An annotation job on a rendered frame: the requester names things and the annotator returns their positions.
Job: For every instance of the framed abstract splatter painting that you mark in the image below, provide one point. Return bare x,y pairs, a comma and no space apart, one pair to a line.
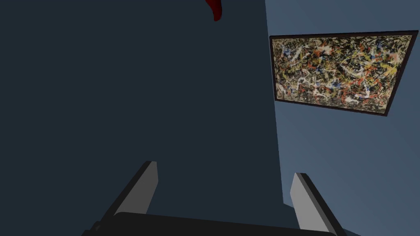
338,72

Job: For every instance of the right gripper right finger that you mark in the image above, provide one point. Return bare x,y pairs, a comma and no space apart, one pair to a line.
310,206

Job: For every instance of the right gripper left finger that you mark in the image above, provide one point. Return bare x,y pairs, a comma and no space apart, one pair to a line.
139,193

